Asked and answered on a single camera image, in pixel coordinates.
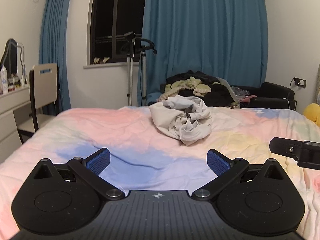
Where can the light grey garment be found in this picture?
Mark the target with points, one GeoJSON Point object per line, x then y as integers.
{"type": "Point", "coordinates": [170, 120]}

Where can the wide blue curtain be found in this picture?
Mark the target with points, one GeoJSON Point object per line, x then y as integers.
{"type": "Point", "coordinates": [205, 30]}

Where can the beige chair with black frame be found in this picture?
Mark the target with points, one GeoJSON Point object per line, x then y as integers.
{"type": "Point", "coordinates": [45, 85]}

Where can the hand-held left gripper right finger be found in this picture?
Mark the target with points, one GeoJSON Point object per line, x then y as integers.
{"type": "Point", "coordinates": [217, 162]}

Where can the pile of black clothes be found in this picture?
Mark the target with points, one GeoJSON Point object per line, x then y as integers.
{"type": "Point", "coordinates": [220, 91]}

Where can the white dresser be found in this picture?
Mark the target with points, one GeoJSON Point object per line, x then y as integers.
{"type": "Point", "coordinates": [10, 110]}

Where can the black armchair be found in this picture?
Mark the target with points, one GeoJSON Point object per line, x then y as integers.
{"type": "Point", "coordinates": [275, 90]}

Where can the wall socket with charger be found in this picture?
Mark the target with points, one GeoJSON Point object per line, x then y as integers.
{"type": "Point", "coordinates": [300, 82]}

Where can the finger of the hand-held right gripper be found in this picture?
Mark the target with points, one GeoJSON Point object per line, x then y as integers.
{"type": "Point", "coordinates": [285, 147]}

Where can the row of cosmetic jars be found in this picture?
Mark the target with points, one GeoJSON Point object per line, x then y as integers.
{"type": "Point", "coordinates": [15, 82]}

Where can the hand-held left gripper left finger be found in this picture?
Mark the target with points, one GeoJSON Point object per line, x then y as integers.
{"type": "Point", "coordinates": [98, 161]}

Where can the garment steamer stand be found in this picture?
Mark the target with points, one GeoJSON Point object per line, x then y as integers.
{"type": "Point", "coordinates": [143, 67]}

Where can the green ruffled garment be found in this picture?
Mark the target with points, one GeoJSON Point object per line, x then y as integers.
{"type": "Point", "coordinates": [197, 86]}

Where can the tall white bottle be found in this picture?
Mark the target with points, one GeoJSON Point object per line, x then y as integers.
{"type": "Point", "coordinates": [4, 80]}

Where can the clear plastic bag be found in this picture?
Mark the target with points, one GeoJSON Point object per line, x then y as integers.
{"type": "Point", "coordinates": [236, 90]}

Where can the wavy-framed mirror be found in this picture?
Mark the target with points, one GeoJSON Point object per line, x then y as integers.
{"type": "Point", "coordinates": [11, 57]}

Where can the yellow plush toy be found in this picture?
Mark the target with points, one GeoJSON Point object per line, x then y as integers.
{"type": "Point", "coordinates": [312, 112]}

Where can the pastel tie-dye blanket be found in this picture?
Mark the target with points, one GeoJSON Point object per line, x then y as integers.
{"type": "Point", "coordinates": [100, 127]}

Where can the dark window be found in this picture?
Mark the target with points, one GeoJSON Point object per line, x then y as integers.
{"type": "Point", "coordinates": [105, 17]}

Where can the small cream plush item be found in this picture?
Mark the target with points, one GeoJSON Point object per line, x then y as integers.
{"type": "Point", "coordinates": [106, 59]}
{"type": "Point", "coordinates": [96, 60]}

